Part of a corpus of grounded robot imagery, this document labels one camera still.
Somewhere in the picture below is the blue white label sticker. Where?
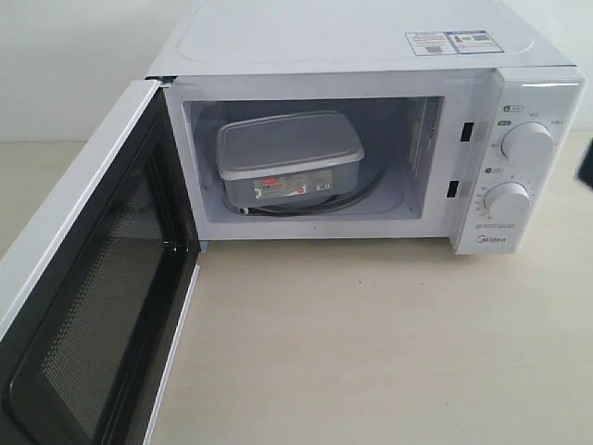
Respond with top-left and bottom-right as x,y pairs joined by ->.
405,31 -> 504,56

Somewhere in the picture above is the lower white timer knob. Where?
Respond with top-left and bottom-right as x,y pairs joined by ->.
484,182 -> 531,219

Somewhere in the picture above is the glass turntable plate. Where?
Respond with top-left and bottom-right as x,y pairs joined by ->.
218,150 -> 385,217

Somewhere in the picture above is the upper white power knob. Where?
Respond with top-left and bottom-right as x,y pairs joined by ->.
501,121 -> 554,164

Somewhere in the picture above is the white lidded plastic container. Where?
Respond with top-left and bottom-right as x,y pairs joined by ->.
216,110 -> 365,209

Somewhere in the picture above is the white microwave oven body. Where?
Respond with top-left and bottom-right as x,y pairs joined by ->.
146,1 -> 586,255

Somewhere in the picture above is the white microwave door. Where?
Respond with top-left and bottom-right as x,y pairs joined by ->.
1,78 -> 200,444

